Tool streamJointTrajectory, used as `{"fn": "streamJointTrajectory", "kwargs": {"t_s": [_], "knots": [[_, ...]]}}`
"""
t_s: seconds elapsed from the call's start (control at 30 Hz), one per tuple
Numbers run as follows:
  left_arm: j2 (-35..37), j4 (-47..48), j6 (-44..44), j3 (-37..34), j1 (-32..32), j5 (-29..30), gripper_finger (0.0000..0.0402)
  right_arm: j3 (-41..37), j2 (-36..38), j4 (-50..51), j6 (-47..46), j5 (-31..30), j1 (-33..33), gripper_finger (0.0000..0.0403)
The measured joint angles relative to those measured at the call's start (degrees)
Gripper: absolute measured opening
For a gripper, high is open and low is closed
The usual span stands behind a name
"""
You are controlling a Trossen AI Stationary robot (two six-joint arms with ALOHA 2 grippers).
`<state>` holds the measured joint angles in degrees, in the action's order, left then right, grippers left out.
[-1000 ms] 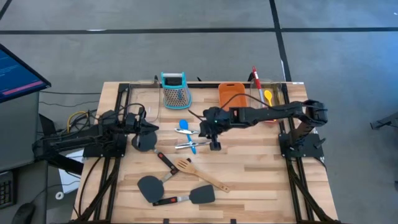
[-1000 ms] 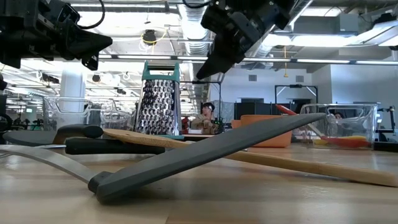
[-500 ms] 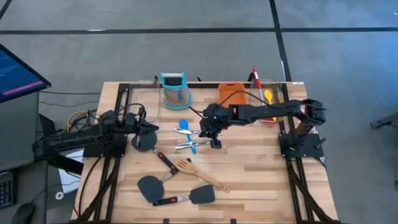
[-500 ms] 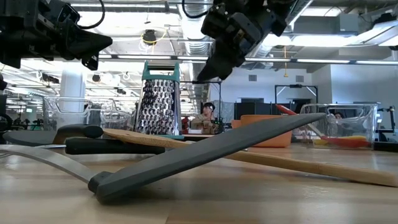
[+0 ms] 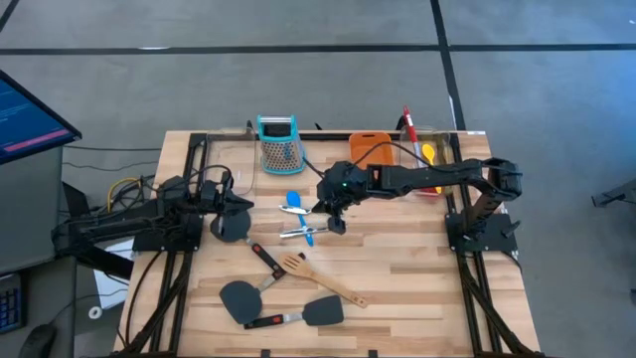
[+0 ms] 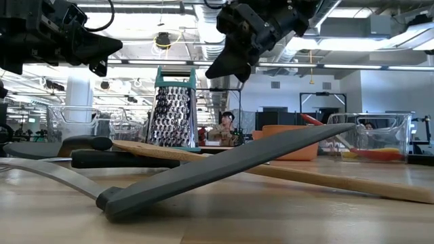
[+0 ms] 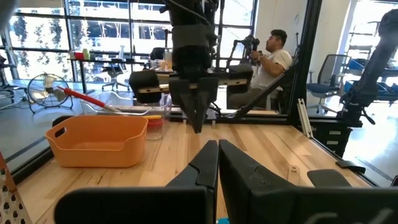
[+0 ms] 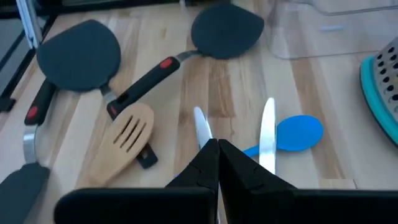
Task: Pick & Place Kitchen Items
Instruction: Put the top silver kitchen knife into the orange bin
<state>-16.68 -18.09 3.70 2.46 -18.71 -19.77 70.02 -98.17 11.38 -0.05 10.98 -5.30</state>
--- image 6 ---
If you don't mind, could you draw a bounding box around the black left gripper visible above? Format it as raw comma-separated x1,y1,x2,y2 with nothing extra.
0,0,123,77

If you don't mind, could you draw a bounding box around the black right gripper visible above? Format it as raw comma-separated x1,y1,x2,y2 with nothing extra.
205,0,296,83

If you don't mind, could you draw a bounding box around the round black spatula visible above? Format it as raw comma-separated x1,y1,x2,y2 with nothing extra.
2,134,114,160
40,149,181,169

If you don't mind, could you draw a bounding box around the square black spatula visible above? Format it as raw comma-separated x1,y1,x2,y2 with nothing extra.
0,123,356,224

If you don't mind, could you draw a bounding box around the wooden slotted spatula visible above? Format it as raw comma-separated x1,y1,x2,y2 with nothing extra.
111,140,434,205

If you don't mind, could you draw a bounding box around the yellow plastic spoon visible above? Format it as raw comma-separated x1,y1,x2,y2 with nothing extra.
340,147,401,159

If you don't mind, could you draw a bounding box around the clear plastic bin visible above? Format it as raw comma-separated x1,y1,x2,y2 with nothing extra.
326,113,413,164
46,104,147,145

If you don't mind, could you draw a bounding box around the black cabinet row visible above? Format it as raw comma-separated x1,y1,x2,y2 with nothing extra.
254,106,328,131

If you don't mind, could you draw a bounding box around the teal metal box grater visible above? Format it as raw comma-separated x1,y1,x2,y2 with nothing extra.
145,66,201,153

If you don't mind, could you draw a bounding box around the orange plastic bin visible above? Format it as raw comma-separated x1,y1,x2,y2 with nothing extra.
251,124,319,162

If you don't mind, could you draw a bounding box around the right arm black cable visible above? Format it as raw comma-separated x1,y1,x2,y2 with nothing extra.
202,0,226,10

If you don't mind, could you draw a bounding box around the black ceiling camera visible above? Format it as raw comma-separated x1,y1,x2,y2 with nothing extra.
154,31,173,49

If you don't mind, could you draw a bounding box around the black metal frame stand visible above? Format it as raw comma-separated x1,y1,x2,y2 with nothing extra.
299,91,348,116

